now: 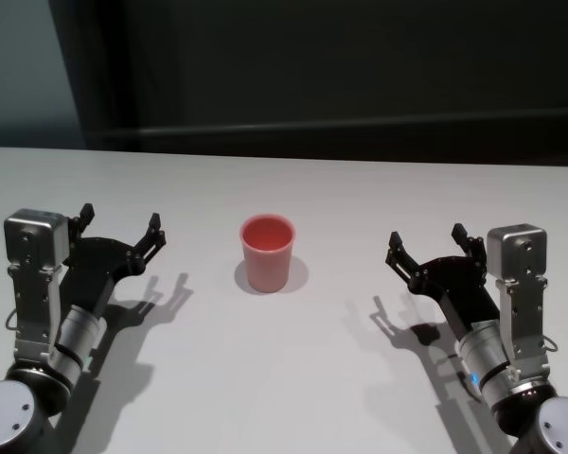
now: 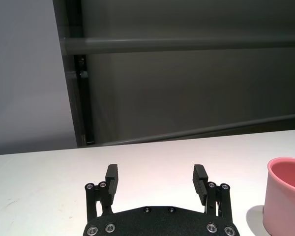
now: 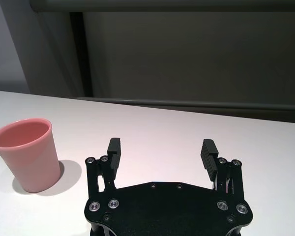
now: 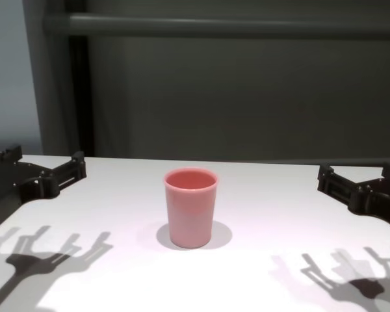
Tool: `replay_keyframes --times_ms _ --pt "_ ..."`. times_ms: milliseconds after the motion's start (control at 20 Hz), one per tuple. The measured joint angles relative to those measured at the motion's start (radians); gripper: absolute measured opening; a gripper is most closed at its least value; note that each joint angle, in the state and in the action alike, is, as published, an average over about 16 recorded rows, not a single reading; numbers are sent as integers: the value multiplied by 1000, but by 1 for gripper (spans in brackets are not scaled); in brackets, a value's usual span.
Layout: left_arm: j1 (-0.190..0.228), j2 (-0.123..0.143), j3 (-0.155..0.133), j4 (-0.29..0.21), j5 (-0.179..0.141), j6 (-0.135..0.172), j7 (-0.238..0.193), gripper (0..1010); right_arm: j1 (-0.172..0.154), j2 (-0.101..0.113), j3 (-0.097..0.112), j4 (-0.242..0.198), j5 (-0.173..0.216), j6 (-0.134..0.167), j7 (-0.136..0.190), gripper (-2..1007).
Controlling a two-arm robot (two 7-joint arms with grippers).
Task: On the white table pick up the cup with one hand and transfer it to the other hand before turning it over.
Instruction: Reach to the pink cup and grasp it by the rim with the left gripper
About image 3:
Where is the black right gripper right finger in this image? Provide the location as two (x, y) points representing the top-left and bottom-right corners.
(200, 138), (246, 198)

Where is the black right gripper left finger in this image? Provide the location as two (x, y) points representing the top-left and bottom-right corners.
(85, 137), (123, 197)

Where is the pink plastic cup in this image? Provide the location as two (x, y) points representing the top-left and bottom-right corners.
(0, 117), (61, 194)

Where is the thick grey horizontal bar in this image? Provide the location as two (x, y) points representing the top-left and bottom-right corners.
(29, 0), (295, 13)

